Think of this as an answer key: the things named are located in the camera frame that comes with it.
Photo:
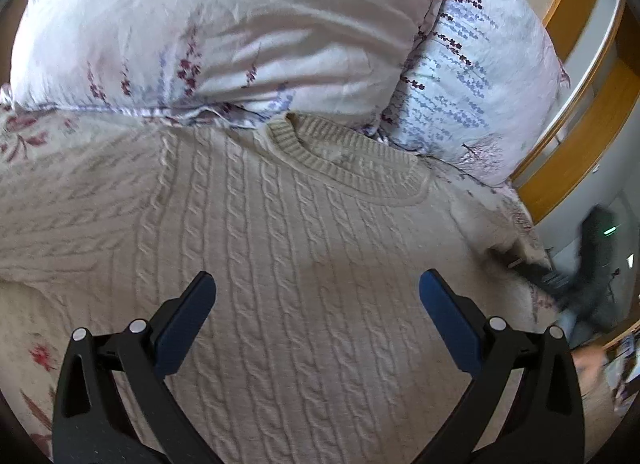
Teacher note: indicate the wooden bed frame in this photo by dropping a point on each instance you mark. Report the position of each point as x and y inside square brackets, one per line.
[601, 39]

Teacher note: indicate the floral bed sheet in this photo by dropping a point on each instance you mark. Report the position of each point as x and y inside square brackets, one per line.
[30, 293]

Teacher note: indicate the pink floral pillow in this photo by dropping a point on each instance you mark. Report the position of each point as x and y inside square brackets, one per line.
[244, 61]

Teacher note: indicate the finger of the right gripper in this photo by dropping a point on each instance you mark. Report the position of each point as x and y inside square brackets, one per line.
[513, 258]

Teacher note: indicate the person's right hand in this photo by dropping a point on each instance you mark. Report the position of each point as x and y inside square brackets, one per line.
[590, 362]

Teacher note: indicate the white blue-flower pillow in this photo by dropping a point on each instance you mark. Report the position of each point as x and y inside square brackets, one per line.
[478, 88]

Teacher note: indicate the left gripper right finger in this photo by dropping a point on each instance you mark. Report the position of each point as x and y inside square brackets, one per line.
[545, 422]

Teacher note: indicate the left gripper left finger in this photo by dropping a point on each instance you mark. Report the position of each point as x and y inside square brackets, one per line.
[90, 422]

